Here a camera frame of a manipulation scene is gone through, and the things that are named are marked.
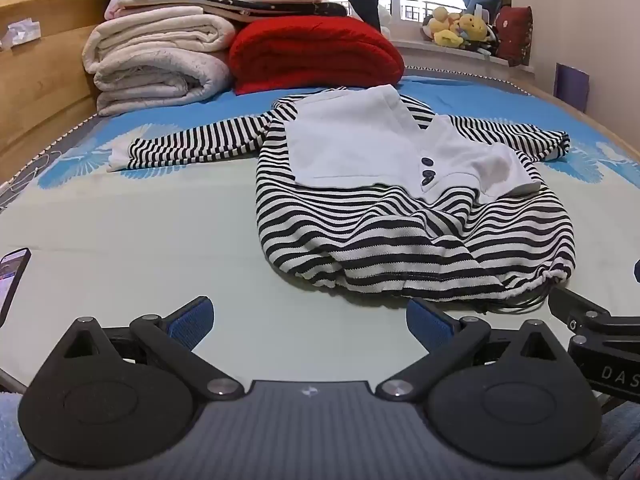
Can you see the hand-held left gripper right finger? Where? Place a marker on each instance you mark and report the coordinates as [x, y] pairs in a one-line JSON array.
[[429, 322]]

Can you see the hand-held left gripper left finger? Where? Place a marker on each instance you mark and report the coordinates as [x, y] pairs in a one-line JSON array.
[[192, 319]]

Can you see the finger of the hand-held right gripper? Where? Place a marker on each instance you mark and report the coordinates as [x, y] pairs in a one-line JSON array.
[[580, 305]]

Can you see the black white striped baby garment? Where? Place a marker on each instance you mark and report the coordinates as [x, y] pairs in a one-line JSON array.
[[400, 240]]

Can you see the blue jeans knee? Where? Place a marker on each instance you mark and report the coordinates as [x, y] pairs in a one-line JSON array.
[[620, 440]]

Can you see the smartphone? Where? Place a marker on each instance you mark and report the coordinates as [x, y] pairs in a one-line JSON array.
[[12, 280]]

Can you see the person's left leg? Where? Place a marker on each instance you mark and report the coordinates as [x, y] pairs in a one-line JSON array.
[[10, 435]]

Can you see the purple box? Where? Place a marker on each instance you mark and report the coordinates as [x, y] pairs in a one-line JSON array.
[[572, 87]]

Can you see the white folded quilt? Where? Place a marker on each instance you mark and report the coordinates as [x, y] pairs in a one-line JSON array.
[[150, 82]]

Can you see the dark red cushion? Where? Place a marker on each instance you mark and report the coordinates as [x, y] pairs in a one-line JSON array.
[[515, 35]]

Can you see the red folded blanket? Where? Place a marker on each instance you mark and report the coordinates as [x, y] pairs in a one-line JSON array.
[[310, 55]]

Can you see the cream folded blanket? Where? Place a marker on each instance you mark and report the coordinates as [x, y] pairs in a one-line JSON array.
[[160, 30]]

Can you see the yellow plush toy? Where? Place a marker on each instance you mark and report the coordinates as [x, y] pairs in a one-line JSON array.
[[471, 26], [442, 16]]

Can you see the dark dotted folded cloth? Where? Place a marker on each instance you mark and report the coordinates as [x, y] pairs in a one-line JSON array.
[[300, 10]]

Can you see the white tissue pack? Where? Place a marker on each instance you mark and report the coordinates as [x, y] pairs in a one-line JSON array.
[[20, 32]]

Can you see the wooden bed frame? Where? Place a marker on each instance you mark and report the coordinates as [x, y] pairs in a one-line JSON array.
[[45, 85]]

